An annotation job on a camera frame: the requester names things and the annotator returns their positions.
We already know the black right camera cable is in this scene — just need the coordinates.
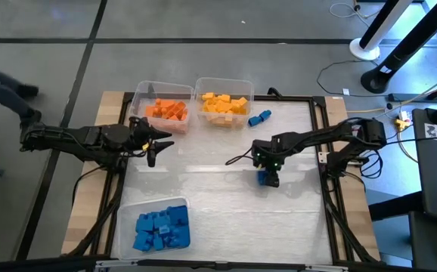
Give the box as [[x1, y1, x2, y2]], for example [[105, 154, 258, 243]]
[[225, 147, 256, 166]]

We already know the black coiled cable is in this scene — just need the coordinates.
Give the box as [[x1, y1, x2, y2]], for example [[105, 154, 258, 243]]
[[358, 150, 385, 180]]

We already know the clear plastic bin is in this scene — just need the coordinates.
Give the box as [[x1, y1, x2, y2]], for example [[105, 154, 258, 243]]
[[130, 80, 195, 134], [194, 77, 256, 129], [116, 196, 192, 261]]

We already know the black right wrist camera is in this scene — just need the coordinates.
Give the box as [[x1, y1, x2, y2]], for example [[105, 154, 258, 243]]
[[251, 148, 266, 170]]

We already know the person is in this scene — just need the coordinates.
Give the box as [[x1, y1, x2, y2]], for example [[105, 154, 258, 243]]
[[0, 60, 42, 131]]

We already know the black floor cable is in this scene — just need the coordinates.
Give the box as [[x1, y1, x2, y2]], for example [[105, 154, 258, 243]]
[[316, 58, 393, 97]]

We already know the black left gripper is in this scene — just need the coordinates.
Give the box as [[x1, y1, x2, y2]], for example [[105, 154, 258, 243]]
[[127, 116, 175, 168]]

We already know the white pole stand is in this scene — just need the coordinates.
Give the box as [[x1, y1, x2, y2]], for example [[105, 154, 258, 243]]
[[349, 0, 415, 62]]

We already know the yellow floor cable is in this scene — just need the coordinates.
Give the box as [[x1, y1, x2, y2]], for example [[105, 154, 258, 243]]
[[346, 107, 389, 114]]

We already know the silver frame bracket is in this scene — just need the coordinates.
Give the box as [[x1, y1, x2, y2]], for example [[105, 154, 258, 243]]
[[304, 264, 350, 272]]

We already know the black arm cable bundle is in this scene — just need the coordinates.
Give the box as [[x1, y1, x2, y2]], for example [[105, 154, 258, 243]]
[[65, 169, 123, 261], [322, 177, 380, 264]]

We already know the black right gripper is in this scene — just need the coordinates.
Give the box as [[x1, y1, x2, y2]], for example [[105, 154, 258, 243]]
[[254, 136, 286, 189]]

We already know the white floor cable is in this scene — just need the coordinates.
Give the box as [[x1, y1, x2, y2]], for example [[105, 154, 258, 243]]
[[327, 1, 382, 19]]

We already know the black metal table frame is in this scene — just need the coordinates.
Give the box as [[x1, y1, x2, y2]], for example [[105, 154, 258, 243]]
[[89, 90, 380, 265]]

